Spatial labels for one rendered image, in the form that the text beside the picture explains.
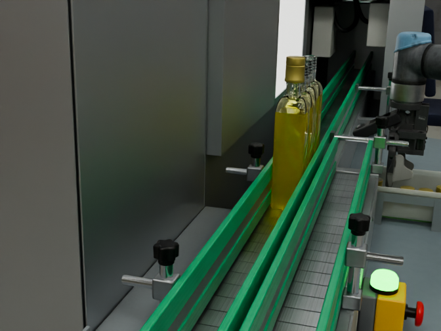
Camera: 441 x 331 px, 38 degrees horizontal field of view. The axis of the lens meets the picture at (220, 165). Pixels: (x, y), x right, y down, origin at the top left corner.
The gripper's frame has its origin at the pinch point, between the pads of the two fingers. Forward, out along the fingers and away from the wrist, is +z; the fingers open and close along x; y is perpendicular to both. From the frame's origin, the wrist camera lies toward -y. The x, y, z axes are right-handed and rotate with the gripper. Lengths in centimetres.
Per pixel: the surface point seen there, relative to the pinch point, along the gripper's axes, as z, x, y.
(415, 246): 7.7, -17.3, 7.6
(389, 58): -20, 73, -6
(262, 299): -14, -88, -9
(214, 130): -20, -42, -30
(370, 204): -5.2, -30.2, -1.9
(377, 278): -2, -55, 2
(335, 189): -5.3, -24.1, -9.5
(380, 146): -11.9, -11.8, -2.1
